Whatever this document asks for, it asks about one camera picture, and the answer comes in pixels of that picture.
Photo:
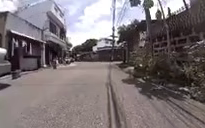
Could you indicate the distant green trees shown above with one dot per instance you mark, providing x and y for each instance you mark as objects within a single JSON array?
[{"x": 83, "y": 46}]

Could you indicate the utility pole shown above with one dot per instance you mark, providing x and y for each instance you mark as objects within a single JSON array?
[{"x": 113, "y": 30}]

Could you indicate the palm tree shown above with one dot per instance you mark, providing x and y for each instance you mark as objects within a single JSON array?
[{"x": 148, "y": 23}]

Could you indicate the white multi-storey building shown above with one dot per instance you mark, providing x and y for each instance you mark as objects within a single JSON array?
[{"x": 48, "y": 30}]

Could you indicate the distant white building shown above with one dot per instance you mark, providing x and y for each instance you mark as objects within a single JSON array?
[{"x": 105, "y": 44}]

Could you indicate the brick wall with openings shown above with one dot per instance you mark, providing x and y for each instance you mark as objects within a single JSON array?
[{"x": 183, "y": 33}]

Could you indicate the low grey house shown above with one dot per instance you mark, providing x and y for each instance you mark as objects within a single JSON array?
[{"x": 18, "y": 43}]

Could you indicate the bushes along wall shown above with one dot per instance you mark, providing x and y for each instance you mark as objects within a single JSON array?
[{"x": 176, "y": 66}]

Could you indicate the dark boundary wall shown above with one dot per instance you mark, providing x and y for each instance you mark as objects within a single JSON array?
[{"x": 100, "y": 55}]

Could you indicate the grey concrete road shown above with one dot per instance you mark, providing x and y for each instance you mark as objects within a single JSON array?
[{"x": 73, "y": 96}]

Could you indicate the person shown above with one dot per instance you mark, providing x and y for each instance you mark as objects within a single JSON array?
[{"x": 55, "y": 62}]

